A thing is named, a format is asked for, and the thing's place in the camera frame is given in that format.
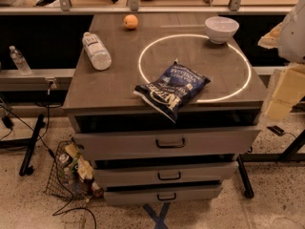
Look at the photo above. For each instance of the black table leg right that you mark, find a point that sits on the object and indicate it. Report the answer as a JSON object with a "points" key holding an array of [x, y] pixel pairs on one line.
{"points": [[248, 193]]}

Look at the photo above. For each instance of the clear plastic water bottle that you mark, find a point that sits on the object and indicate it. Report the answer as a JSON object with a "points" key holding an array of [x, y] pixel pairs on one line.
{"points": [[96, 51]]}

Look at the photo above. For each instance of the blue tape cross on floor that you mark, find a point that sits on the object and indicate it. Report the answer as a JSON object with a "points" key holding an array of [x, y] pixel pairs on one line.
{"points": [[158, 219]]}

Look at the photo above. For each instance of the blue chip bag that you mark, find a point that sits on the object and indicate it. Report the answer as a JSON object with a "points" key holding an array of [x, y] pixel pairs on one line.
{"points": [[172, 90]]}

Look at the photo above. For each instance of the orange fruit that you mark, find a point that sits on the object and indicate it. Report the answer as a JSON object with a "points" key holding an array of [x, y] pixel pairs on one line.
{"points": [[130, 21]]}

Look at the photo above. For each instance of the black table leg left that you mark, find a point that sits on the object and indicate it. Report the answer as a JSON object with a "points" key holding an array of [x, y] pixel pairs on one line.
{"points": [[26, 169]]}

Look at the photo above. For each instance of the middle grey drawer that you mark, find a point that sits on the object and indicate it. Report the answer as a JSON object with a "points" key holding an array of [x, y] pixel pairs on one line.
{"points": [[164, 174]]}

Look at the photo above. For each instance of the top grey drawer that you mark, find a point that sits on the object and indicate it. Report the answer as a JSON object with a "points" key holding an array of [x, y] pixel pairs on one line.
{"points": [[189, 142]]}

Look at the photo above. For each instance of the white ceramic bowl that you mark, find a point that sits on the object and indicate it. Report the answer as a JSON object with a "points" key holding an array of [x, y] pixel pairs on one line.
{"points": [[220, 29]]}

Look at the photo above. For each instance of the black power adapter on floor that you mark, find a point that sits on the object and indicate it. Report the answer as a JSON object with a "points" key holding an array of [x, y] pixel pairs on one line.
{"points": [[276, 130]]}

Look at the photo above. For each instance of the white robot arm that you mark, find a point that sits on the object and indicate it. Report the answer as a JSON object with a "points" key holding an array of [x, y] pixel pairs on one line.
{"points": [[288, 37]]}

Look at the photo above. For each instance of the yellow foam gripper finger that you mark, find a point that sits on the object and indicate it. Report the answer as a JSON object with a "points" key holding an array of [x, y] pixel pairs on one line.
{"points": [[289, 90], [270, 39]]}

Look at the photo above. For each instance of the bottom grey drawer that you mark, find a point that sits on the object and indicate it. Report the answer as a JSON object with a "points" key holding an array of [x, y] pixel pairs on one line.
{"points": [[163, 195]]}

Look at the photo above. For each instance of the wire basket with trash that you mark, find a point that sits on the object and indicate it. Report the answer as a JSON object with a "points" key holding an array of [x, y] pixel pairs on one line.
{"points": [[64, 181]]}

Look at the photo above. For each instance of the grey drawer cabinet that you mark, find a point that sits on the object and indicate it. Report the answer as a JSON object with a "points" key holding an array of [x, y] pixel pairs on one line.
{"points": [[168, 119]]}

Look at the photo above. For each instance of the small water bottle on ledge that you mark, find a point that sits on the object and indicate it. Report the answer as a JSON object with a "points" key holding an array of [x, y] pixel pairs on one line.
{"points": [[20, 61]]}

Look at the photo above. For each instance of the grey drawer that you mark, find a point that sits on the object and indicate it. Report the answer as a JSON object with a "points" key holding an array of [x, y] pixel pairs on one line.
{"points": [[189, 142], [163, 195], [164, 174]]}

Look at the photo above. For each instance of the black table leg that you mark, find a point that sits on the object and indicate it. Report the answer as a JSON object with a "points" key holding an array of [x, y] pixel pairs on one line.
{"points": [[26, 169], [248, 193]]}

